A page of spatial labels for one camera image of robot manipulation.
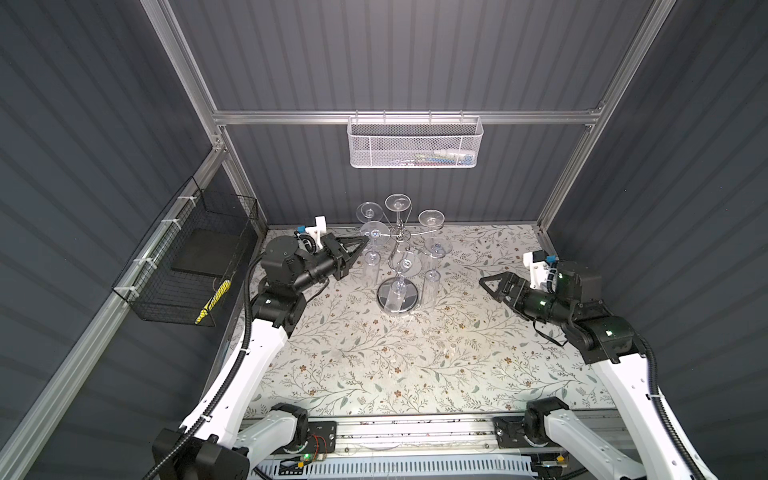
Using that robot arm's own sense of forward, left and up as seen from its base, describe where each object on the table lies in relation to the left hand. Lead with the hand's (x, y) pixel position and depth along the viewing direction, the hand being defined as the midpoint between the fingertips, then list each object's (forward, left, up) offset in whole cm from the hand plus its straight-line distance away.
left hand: (370, 238), depth 64 cm
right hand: (-8, -28, -11) cm, 31 cm away
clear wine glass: (+19, -7, -6) cm, 21 cm away
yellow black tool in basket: (-6, +37, -13) cm, 40 cm away
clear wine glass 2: (+3, -16, -8) cm, 18 cm away
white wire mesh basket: (+71, -19, -17) cm, 75 cm away
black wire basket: (-5, +48, -8) cm, 49 cm away
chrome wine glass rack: (+12, -13, -39) cm, 42 cm away
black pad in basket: (+8, +42, -10) cm, 44 cm away
